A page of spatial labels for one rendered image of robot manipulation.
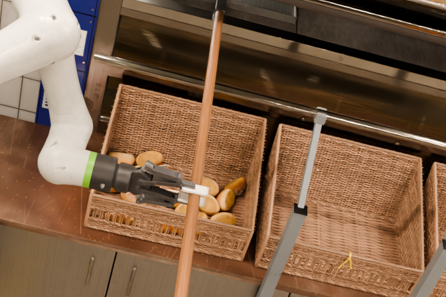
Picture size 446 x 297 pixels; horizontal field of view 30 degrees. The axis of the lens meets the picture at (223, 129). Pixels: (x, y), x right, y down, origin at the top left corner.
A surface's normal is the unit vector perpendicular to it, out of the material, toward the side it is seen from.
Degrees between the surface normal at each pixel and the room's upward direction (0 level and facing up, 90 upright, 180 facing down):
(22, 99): 90
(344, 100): 70
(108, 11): 90
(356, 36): 0
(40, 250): 90
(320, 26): 0
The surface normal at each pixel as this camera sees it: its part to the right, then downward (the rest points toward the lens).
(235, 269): 0.24, -0.76
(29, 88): -0.08, 0.60
